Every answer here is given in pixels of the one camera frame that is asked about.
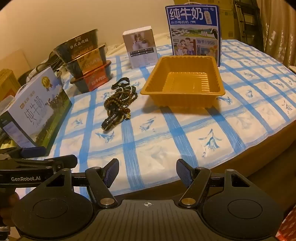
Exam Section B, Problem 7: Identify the blue milk carton box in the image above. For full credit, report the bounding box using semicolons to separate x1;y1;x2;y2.
165;4;223;67

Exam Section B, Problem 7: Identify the black instant noodle bowl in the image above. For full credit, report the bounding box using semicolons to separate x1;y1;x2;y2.
53;29;100;63

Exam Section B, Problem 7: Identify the yellow box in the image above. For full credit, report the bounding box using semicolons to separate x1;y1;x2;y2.
0;69;22;101

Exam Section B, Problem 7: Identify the folding ladder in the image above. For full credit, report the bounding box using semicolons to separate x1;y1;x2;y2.
233;0;263;40

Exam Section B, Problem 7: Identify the black strap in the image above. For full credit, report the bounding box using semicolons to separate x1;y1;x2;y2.
112;77;130;90

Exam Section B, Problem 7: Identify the small white product box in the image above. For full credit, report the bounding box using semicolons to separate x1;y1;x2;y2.
122;26;159;69

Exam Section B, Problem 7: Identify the large brown cardboard box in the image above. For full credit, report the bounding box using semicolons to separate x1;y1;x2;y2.
217;0;237;40

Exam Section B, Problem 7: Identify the black clip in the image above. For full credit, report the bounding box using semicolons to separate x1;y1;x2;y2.
101;111;121;132

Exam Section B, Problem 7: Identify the beige patterned curtain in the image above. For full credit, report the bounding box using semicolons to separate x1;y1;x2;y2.
254;0;296;70

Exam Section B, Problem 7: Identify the white bead bracelet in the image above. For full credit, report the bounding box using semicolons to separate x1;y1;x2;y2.
121;85;137;109

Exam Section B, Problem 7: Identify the brown wooden bead necklace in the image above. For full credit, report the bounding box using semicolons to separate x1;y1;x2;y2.
103;85;138;121

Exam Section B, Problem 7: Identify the red checked cloth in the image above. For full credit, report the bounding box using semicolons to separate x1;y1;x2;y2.
276;206;296;241

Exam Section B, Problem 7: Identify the person's left hand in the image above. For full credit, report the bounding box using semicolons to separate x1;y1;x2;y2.
0;192;21;227

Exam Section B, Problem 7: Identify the gold instant noodle bowl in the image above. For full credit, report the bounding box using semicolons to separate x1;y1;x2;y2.
66;45;108;76

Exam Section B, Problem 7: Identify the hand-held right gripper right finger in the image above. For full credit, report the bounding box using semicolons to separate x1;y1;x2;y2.
176;159;257;209

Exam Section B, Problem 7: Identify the dark bundle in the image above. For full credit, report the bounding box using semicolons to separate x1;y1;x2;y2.
18;50;64;87

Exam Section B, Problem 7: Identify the green and white milk box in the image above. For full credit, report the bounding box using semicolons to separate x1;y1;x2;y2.
0;67;73;154

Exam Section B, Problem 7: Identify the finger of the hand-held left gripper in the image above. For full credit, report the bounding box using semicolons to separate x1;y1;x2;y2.
0;155;78;172
0;146;46;160

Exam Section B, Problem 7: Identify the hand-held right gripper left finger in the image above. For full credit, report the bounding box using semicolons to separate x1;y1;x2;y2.
39;159;119;209

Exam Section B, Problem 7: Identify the yellow plastic tray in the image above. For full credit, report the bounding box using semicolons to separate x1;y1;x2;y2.
140;56;226;108

